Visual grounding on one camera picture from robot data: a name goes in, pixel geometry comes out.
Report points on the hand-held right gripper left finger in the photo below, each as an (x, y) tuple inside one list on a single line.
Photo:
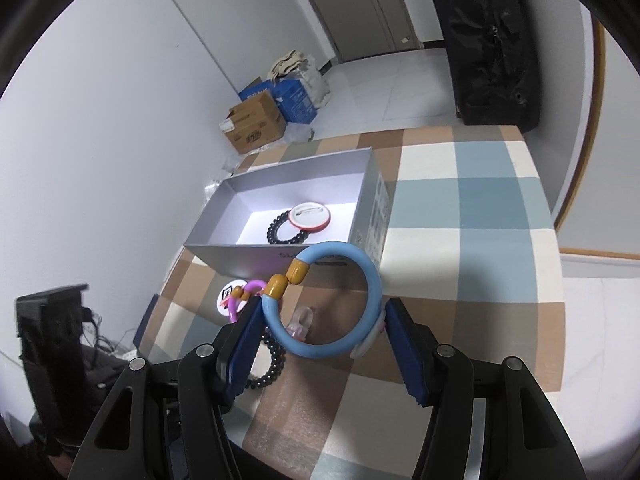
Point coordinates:
[(245, 355)]

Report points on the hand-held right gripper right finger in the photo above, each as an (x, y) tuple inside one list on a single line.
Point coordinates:
[(402, 350)]

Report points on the white round flag-print badge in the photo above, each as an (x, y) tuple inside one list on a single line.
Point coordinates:
[(227, 297)]

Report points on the small clear charm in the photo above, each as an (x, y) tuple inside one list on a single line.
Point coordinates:
[(302, 322)]

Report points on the grey cardboard box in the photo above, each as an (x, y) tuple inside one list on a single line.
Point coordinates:
[(220, 255)]

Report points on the checked tablecloth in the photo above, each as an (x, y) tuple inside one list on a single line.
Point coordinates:
[(475, 260)]

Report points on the red rimmed round badge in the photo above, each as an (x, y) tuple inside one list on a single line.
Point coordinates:
[(310, 217)]

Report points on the clear plastic wrap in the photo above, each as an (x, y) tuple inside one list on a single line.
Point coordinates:
[(230, 162)]

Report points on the black equipment stand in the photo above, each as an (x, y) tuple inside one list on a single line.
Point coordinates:
[(50, 330)]

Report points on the brown cardboard box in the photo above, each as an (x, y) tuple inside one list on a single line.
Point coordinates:
[(255, 125)]

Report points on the blue carton box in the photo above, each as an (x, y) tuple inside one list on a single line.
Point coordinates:
[(297, 102)]

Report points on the flat blue box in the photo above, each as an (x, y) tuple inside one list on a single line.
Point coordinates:
[(252, 92)]

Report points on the white plastic bag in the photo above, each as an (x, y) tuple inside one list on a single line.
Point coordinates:
[(316, 82)]

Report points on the white board with wooden edge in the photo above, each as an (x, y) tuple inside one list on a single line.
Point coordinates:
[(615, 160)]

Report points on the beige cloth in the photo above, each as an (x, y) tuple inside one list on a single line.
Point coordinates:
[(287, 65)]

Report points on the large black bag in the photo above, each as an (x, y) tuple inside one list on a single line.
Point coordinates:
[(490, 45)]

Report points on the grey door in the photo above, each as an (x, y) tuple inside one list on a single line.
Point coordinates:
[(360, 5)]

